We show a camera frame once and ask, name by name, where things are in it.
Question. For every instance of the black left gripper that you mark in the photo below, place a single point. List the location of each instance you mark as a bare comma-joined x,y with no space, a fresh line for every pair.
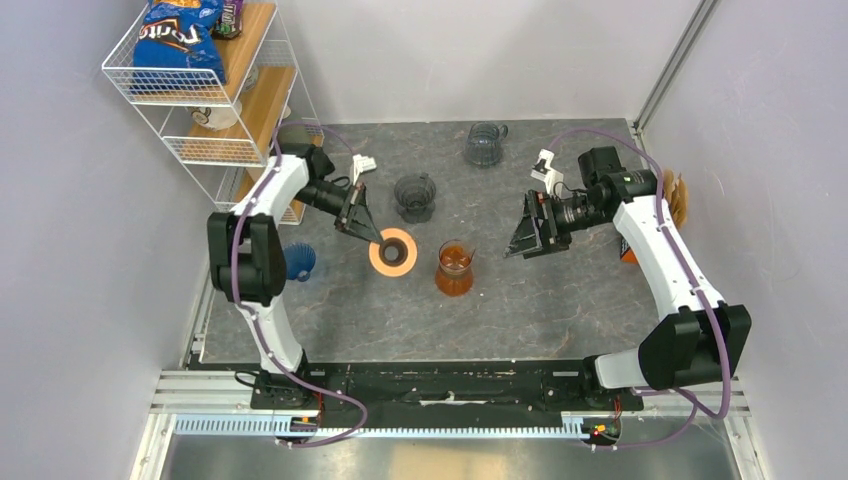
351,210

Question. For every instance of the blue plastic dripper cone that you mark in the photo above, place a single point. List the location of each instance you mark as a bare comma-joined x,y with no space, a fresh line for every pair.
300,260

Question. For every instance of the orange glass carafe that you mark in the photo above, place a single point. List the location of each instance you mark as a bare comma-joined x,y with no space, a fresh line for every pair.
454,275

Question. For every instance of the wooden ring dripper holder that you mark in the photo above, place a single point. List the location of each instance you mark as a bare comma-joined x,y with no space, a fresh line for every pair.
396,255

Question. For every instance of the brown paper coffee filters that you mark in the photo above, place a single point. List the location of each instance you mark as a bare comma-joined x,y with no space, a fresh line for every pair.
677,196

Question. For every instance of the white ceramic mug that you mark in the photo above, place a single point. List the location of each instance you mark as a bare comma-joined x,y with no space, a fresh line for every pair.
216,118

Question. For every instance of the aluminium frame rail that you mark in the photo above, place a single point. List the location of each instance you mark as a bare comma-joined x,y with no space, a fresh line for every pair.
216,403

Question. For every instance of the clear glass pitcher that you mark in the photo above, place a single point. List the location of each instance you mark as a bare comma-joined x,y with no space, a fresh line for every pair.
484,144

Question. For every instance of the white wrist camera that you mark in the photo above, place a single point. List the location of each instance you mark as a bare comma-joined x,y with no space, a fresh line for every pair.
361,164
543,171

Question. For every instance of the white wire wooden shelf rack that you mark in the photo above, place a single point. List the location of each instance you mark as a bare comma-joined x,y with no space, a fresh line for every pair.
221,130

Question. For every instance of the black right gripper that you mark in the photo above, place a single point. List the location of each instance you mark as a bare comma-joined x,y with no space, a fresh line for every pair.
542,221

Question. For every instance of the dark snack packet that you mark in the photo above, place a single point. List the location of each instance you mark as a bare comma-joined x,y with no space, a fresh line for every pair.
229,24

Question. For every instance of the smoky glass dripper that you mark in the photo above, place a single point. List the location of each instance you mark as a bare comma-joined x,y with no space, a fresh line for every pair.
415,197

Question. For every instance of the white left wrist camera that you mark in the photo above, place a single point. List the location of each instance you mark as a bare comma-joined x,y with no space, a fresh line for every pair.
361,164

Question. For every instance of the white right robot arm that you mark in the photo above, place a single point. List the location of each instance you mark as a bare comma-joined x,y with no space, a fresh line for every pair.
700,337

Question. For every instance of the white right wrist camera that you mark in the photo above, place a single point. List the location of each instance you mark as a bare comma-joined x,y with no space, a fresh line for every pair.
543,171

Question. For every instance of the coffee paper filter box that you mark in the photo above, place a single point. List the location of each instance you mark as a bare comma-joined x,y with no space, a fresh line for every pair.
627,254

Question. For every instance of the blue chips bag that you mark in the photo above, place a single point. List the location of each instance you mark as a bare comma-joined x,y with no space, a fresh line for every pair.
177,34

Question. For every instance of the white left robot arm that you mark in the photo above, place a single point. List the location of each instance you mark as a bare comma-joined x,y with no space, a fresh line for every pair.
246,256

